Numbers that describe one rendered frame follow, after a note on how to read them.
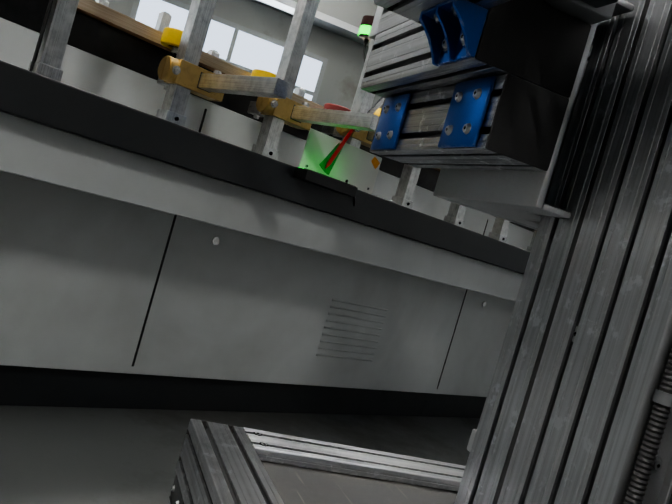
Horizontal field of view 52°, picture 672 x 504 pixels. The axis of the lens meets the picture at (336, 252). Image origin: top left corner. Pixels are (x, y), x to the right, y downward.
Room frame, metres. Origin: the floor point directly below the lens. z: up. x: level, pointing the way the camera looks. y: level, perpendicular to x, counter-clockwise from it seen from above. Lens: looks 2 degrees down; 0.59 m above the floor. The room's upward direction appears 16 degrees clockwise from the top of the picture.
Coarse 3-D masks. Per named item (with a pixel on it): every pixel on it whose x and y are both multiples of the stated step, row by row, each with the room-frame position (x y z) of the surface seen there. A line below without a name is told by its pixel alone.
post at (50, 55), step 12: (60, 0) 1.22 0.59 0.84; (72, 0) 1.23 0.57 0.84; (48, 12) 1.22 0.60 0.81; (60, 12) 1.22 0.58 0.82; (72, 12) 1.23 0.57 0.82; (48, 24) 1.22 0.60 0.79; (60, 24) 1.22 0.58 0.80; (72, 24) 1.24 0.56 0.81; (48, 36) 1.21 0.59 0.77; (60, 36) 1.23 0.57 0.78; (36, 48) 1.22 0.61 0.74; (48, 48) 1.22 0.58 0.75; (60, 48) 1.23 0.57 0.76; (36, 60) 1.23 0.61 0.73; (48, 60) 1.22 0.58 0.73; (60, 60) 1.23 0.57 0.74; (36, 72) 1.21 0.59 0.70; (48, 72) 1.22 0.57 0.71; (60, 72) 1.23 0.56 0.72
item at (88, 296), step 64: (0, 0) 1.35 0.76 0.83; (64, 64) 1.45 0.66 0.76; (128, 64) 1.54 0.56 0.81; (192, 128) 1.68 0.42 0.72; (256, 128) 1.80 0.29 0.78; (320, 128) 1.95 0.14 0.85; (0, 192) 1.41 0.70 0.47; (64, 192) 1.50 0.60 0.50; (384, 192) 2.17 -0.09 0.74; (0, 256) 1.44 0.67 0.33; (64, 256) 1.53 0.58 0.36; (128, 256) 1.63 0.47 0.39; (192, 256) 1.75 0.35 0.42; (256, 256) 1.88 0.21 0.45; (320, 256) 2.04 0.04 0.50; (0, 320) 1.46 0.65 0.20; (64, 320) 1.56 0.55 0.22; (128, 320) 1.66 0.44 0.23; (192, 320) 1.79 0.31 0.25; (256, 320) 1.93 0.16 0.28; (320, 320) 2.10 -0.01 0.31; (384, 320) 2.29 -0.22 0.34; (448, 320) 2.53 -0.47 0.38; (0, 384) 1.51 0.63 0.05; (64, 384) 1.61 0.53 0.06; (128, 384) 1.72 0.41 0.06; (192, 384) 1.85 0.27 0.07; (256, 384) 2.01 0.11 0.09; (320, 384) 2.15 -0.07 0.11; (384, 384) 2.36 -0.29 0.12; (448, 384) 2.61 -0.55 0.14
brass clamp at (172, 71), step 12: (168, 60) 1.38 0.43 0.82; (180, 60) 1.38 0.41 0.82; (168, 72) 1.37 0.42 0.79; (180, 72) 1.39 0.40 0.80; (192, 72) 1.40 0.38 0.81; (204, 72) 1.42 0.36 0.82; (180, 84) 1.39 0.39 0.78; (192, 84) 1.41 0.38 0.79; (204, 96) 1.45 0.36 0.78; (216, 96) 1.45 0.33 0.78
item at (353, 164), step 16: (320, 144) 1.67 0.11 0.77; (336, 144) 1.70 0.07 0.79; (304, 160) 1.64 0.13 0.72; (320, 160) 1.68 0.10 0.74; (336, 160) 1.71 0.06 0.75; (352, 160) 1.75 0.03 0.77; (368, 160) 1.78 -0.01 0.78; (336, 176) 1.72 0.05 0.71; (352, 176) 1.76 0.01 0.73; (368, 176) 1.80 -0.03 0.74; (368, 192) 1.81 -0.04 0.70
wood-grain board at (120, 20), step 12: (84, 0) 1.42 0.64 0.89; (84, 12) 1.44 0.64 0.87; (96, 12) 1.44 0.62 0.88; (108, 12) 1.46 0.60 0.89; (108, 24) 1.49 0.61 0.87; (120, 24) 1.48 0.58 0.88; (132, 24) 1.50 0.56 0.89; (144, 24) 1.52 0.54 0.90; (144, 36) 1.52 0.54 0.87; (156, 36) 1.54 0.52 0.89; (168, 48) 1.57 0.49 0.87; (204, 60) 1.63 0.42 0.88; (216, 60) 1.65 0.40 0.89; (228, 72) 1.68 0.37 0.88; (240, 72) 1.70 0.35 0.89; (300, 96) 1.84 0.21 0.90
